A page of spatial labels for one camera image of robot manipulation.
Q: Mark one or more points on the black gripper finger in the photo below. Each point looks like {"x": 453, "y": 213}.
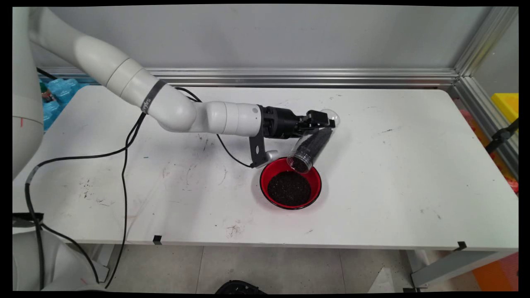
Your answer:
{"x": 319, "y": 123}
{"x": 318, "y": 115}

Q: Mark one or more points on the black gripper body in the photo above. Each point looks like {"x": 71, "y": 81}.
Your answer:
{"x": 281, "y": 122}

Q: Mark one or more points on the clear plastic screw-top jar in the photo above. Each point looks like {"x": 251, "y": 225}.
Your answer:
{"x": 333, "y": 117}

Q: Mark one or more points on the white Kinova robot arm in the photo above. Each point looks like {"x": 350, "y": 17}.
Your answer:
{"x": 174, "y": 111}

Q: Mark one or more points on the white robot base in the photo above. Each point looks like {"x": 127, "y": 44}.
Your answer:
{"x": 62, "y": 265}

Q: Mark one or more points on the red bowl with black rim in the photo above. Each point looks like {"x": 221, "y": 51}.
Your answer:
{"x": 275, "y": 167}

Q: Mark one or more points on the black round object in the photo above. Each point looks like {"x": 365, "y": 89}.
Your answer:
{"x": 240, "y": 287}

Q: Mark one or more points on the small black tape marker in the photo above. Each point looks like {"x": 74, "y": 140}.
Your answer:
{"x": 461, "y": 246}
{"x": 157, "y": 239}

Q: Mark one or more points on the black stand clamp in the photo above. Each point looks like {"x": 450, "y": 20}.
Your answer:
{"x": 499, "y": 137}

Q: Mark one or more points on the yellow plastic box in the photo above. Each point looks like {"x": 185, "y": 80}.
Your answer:
{"x": 506, "y": 105}

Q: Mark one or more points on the grey table leg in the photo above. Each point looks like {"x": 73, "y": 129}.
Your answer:
{"x": 447, "y": 265}

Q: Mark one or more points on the blue water bottle pack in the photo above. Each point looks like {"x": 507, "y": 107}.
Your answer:
{"x": 64, "y": 91}

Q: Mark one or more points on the green-capped bottle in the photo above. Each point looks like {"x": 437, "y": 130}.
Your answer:
{"x": 47, "y": 94}

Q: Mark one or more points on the orange plastic object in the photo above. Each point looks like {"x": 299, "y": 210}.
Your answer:
{"x": 501, "y": 273}

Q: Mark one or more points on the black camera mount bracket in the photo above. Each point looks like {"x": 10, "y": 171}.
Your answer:
{"x": 256, "y": 147}

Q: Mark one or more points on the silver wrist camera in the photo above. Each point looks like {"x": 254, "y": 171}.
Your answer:
{"x": 271, "y": 156}

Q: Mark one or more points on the long aluminium frame rail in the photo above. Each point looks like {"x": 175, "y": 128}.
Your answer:
{"x": 372, "y": 76}

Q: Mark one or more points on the short aluminium frame rail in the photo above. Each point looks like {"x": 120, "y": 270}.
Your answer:
{"x": 476, "y": 107}

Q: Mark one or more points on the aluminium frame post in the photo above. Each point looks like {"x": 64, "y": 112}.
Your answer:
{"x": 480, "y": 37}

